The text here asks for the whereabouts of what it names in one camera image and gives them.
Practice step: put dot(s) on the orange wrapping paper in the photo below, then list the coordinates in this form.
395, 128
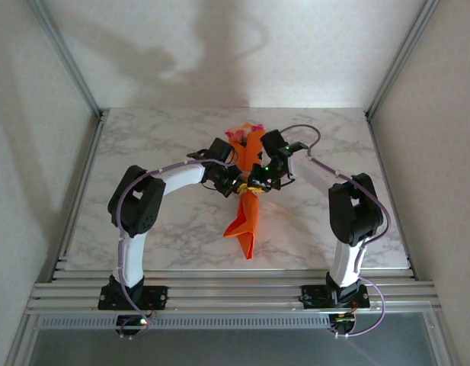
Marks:
250, 217

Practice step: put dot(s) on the cream printed ribbon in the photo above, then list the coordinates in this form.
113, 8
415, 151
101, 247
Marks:
287, 216

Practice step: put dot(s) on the coral pink fake rose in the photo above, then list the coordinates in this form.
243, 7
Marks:
234, 134

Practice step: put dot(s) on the magenta fake rose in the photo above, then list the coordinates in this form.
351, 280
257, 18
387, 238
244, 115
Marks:
259, 126

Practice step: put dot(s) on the white pink-edged fake rose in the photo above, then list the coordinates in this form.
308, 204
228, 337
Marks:
246, 127

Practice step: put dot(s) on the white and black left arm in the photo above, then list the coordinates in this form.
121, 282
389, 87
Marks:
139, 202

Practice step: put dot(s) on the black right control board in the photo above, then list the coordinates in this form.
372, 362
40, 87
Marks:
343, 322

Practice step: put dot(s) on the black control board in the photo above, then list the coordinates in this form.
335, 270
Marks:
130, 323
343, 322

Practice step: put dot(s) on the black left control board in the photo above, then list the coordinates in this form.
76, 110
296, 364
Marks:
130, 323

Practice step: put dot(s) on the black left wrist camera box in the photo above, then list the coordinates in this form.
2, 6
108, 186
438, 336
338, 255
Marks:
219, 148

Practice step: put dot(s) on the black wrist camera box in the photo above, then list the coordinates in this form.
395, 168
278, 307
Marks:
273, 140
219, 148

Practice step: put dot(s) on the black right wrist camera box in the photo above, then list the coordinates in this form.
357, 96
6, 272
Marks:
273, 140

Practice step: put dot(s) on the aluminium base rail beams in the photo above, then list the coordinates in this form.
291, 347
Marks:
234, 291

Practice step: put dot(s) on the aluminium right side rail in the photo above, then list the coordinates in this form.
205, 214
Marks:
392, 171

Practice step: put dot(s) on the aluminium rail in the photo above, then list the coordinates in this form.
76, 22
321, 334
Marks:
78, 190
392, 171

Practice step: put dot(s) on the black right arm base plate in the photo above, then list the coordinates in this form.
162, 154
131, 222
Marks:
314, 297

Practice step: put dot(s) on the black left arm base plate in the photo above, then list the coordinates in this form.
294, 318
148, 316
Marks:
158, 295

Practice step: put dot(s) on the aluminium left side rail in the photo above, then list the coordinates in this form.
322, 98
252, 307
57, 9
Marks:
78, 190

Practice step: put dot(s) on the aluminium right frame post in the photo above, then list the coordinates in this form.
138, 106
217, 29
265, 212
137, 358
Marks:
402, 57

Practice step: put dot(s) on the aluminium frame post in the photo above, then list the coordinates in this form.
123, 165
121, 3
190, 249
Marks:
402, 57
67, 61

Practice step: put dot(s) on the aluminium left frame post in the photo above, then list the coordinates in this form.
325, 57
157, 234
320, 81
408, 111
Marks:
67, 61

